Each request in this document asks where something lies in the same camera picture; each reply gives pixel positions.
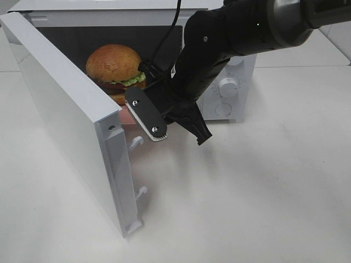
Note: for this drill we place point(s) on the lower white timer knob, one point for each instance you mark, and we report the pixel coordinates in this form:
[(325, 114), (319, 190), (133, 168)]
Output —
[(228, 87)]

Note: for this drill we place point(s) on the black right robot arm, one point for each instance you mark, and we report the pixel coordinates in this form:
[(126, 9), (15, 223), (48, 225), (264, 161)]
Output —
[(213, 37)]

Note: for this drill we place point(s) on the round white door button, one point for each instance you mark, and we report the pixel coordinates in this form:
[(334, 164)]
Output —
[(223, 110)]

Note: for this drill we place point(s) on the white microwave oven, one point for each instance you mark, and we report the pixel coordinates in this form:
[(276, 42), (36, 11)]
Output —
[(78, 28)]

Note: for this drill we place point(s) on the burger with lettuce and cheese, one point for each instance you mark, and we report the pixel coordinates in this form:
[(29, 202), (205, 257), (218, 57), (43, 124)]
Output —
[(115, 68)]

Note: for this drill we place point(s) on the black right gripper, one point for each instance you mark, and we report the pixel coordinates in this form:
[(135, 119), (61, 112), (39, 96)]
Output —
[(180, 87)]

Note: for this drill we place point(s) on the white microwave door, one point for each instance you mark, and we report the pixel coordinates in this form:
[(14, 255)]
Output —
[(82, 120)]

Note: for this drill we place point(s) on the pink round plate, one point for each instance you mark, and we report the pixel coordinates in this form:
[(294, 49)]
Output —
[(126, 118)]

